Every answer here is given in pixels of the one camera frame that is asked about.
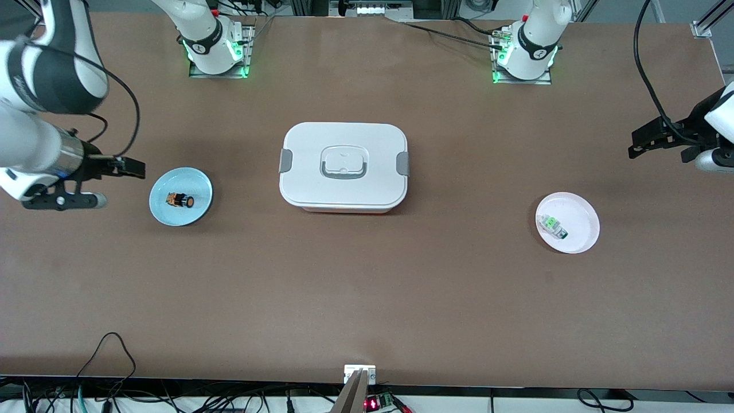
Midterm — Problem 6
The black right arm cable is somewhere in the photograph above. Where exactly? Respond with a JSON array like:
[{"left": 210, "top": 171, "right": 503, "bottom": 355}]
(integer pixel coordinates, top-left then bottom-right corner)
[{"left": 34, "top": 43, "right": 142, "bottom": 159}]

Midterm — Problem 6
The circuit board with red display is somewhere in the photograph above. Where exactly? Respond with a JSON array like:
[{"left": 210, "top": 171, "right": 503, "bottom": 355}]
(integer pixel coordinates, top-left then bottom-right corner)
[{"left": 364, "top": 395, "right": 403, "bottom": 413}]

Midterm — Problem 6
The black looped cable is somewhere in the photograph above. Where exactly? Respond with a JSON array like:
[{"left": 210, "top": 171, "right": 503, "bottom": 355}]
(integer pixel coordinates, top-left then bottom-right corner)
[{"left": 75, "top": 332, "right": 137, "bottom": 380}]

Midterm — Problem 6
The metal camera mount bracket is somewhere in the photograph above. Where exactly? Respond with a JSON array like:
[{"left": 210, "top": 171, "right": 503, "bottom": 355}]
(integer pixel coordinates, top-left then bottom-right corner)
[{"left": 331, "top": 365, "right": 377, "bottom": 413}]

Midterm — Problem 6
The black cable on table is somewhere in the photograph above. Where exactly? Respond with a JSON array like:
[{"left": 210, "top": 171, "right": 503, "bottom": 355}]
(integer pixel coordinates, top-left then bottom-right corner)
[{"left": 399, "top": 20, "right": 506, "bottom": 49}]

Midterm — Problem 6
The white plate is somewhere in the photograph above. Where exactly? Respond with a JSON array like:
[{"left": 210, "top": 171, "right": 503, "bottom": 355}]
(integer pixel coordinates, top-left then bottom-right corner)
[{"left": 535, "top": 192, "right": 600, "bottom": 254}]

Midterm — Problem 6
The white power strip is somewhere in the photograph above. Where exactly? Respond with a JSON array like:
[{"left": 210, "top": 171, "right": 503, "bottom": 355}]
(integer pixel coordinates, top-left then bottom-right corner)
[{"left": 330, "top": 0, "right": 415, "bottom": 19}]

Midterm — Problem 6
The black coiled cable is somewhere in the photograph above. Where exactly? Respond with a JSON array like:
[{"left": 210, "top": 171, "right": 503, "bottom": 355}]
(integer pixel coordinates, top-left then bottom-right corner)
[{"left": 576, "top": 389, "right": 635, "bottom": 413}]

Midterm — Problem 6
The white lidded storage box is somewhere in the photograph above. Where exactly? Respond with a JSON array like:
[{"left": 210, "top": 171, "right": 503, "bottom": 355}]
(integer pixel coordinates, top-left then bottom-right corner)
[{"left": 279, "top": 122, "right": 411, "bottom": 214}]

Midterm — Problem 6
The green switch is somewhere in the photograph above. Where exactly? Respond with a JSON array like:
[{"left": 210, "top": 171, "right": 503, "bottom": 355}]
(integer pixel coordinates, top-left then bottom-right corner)
[{"left": 542, "top": 215, "right": 569, "bottom": 240}]

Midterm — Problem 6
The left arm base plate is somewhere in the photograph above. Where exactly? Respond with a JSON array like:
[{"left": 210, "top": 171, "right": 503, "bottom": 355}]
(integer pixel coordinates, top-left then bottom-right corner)
[{"left": 490, "top": 26, "right": 553, "bottom": 85}]

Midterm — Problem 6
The light blue plate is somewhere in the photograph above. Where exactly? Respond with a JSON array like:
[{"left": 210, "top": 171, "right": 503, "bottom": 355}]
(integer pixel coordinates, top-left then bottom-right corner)
[{"left": 149, "top": 167, "right": 213, "bottom": 227}]

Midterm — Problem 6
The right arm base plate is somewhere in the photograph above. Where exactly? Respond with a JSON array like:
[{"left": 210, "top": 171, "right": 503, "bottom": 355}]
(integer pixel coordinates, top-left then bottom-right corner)
[{"left": 189, "top": 23, "right": 256, "bottom": 79}]

